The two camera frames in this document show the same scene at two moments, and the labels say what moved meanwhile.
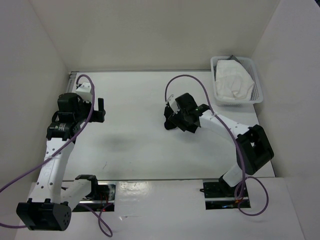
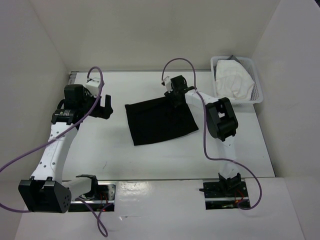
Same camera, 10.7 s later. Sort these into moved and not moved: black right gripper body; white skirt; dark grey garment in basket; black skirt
Moved: black skirt; black right gripper body
Not moved: white skirt; dark grey garment in basket
